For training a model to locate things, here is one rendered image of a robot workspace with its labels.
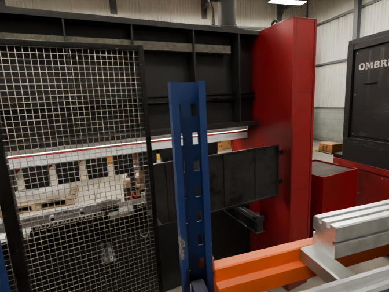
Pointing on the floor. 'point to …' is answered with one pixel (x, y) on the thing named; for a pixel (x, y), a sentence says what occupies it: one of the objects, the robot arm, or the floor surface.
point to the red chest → (331, 188)
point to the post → (13, 223)
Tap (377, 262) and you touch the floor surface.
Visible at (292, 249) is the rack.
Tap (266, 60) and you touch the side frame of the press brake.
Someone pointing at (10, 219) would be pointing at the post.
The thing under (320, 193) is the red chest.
